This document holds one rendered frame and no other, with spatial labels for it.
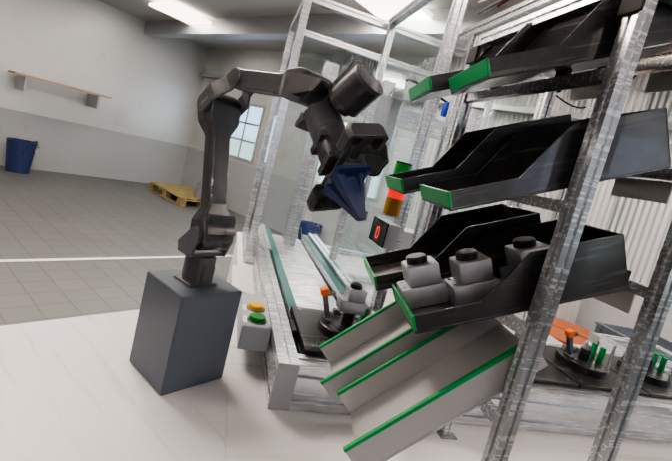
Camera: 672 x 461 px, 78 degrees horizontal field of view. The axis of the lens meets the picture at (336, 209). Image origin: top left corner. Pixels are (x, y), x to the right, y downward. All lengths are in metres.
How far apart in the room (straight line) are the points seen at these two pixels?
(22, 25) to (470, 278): 8.13
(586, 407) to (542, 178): 0.85
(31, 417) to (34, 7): 7.84
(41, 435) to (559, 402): 1.07
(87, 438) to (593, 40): 0.90
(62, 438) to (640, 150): 0.90
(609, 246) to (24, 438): 0.86
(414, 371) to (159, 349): 0.49
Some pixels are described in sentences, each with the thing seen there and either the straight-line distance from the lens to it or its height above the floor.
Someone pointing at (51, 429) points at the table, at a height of 0.86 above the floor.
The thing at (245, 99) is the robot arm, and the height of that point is 1.45.
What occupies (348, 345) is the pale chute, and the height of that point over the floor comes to 1.03.
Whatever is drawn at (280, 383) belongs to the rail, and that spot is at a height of 0.92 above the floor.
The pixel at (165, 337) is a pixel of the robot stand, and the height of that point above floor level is 0.97.
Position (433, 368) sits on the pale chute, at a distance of 0.71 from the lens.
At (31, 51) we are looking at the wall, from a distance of 8.40.
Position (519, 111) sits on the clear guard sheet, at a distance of 2.43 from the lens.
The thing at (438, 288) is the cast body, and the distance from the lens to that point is 0.61.
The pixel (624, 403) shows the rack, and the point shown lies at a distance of 0.71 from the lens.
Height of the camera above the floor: 1.37
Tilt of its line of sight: 6 degrees down
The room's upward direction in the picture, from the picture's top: 14 degrees clockwise
